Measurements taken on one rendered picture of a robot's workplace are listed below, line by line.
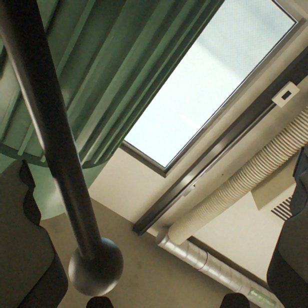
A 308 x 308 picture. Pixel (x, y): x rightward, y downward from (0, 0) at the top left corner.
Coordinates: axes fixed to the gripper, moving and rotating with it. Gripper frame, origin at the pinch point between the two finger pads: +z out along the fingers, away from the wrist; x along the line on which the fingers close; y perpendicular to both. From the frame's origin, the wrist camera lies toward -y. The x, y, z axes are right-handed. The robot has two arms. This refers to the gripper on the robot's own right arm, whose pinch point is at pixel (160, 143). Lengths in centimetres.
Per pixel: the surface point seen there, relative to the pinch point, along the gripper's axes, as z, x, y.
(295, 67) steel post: 121, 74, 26
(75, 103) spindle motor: 4.1, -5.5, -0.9
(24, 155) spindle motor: 4.0, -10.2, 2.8
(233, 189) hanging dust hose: 108, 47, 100
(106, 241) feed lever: -1.0, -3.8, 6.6
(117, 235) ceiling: 111, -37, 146
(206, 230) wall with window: 122, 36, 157
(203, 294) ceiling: 90, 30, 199
